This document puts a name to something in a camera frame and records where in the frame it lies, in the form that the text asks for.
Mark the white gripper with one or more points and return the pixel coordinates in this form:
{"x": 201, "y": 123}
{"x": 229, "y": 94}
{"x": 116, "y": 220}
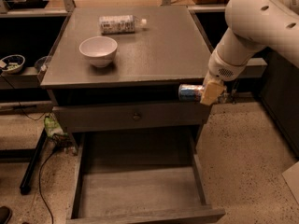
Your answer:
{"x": 221, "y": 69}

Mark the blue silver redbull can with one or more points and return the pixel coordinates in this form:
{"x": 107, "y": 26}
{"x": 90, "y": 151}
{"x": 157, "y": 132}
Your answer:
{"x": 190, "y": 93}

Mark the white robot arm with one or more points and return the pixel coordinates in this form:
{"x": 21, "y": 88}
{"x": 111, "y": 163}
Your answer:
{"x": 252, "y": 25}

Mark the grey wooden drawer cabinet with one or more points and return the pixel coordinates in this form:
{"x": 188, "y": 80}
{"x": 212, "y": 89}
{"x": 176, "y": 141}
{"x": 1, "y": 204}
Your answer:
{"x": 149, "y": 67}

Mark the open grey middle drawer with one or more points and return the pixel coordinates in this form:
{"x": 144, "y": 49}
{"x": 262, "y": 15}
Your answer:
{"x": 147, "y": 176}

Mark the closed grey top drawer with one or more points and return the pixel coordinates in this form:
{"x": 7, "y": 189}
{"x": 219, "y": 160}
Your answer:
{"x": 107, "y": 117}

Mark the grey side shelf beam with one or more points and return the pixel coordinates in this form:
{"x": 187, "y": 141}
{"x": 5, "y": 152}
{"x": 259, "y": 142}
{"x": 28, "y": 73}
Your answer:
{"x": 254, "y": 68}

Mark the white ceramic bowl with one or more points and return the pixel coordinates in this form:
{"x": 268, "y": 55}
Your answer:
{"x": 99, "y": 51}

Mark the clear plastic water bottle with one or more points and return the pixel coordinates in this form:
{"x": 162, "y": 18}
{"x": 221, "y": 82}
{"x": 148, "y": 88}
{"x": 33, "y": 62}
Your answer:
{"x": 122, "y": 24}

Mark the green snack bag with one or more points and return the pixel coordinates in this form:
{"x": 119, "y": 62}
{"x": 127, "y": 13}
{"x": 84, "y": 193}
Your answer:
{"x": 52, "y": 127}

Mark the blue patterned small bowl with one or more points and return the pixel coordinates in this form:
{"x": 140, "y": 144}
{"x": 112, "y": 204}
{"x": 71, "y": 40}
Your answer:
{"x": 12, "y": 64}

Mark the dark shoe tip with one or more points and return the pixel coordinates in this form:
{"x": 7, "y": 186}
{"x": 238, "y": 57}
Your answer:
{"x": 5, "y": 214}

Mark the black metal frame leg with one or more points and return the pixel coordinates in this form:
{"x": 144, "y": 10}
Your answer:
{"x": 25, "y": 183}

